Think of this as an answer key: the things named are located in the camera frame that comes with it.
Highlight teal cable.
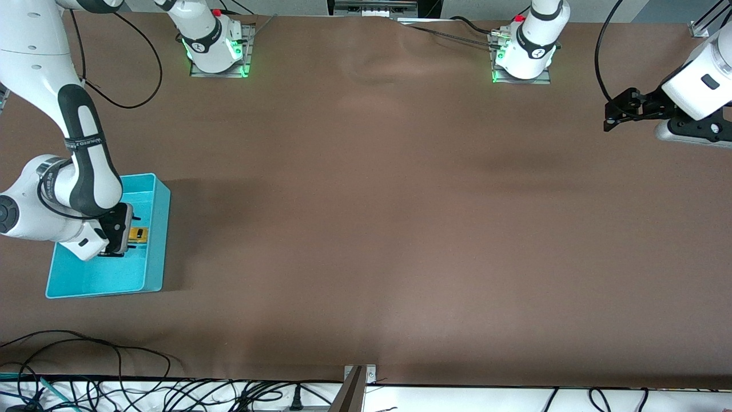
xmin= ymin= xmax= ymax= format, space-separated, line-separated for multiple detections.
xmin=0 ymin=372 xmax=81 ymax=412

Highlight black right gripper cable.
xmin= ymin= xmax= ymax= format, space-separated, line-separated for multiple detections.
xmin=37 ymin=159 xmax=101 ymax=221

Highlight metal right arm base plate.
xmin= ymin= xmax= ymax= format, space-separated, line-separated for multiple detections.
xmin=190 ymin=23 xmax=256 ymax=78

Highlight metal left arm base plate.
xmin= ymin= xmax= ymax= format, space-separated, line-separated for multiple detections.
xmin=489 ymin=29 xmax=552 ymax=85

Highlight black looping cable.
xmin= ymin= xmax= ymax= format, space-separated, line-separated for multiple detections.
xmin=67 ymin=9 xmax=164 ymax=109

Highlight white side table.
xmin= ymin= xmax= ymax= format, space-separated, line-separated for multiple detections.
xmin=0 ymin=378 xmax=732 ymax=412

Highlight aluminium frame profile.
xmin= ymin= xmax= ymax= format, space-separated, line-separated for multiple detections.
xmin=689 ymin=0 xmax=732 ymax=38

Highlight large table cover mat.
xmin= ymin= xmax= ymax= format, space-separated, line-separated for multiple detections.
xmin=0 ymin=11 xmax=732 ymax=390

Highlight grey thin cable pair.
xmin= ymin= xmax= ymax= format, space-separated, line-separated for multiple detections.
xmin=399 ymin=20 xmax=499 ymax=47

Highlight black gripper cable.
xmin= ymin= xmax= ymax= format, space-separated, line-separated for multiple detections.
xmin=37 ymin=159 xmax=101 ymax=221
xmin=594 ymin=0 xmax=625 ymax=106

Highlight black base cable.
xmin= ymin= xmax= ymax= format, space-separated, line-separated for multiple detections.
xmin=449 ymin=16 xmax=504 ymax=36

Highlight metal camera pole bracket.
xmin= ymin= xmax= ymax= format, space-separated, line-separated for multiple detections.
xmin=329 ymin=365 xmax=378 ymax=412

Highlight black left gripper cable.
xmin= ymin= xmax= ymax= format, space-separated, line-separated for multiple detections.
xmin=594 ymin=0 xmax=625 ymax=106

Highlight teal plastic storage bin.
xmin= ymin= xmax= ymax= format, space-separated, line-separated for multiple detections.
xmin=45 ymin=173 xmax=171 ymax=299

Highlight silver power strip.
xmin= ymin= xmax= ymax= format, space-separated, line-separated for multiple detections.
xmin=329 ymin=0 xmax=418 ymax=18

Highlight thin grey rod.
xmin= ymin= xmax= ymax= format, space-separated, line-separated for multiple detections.
xmin=250 ymin=14 xmax=279 ymax=37

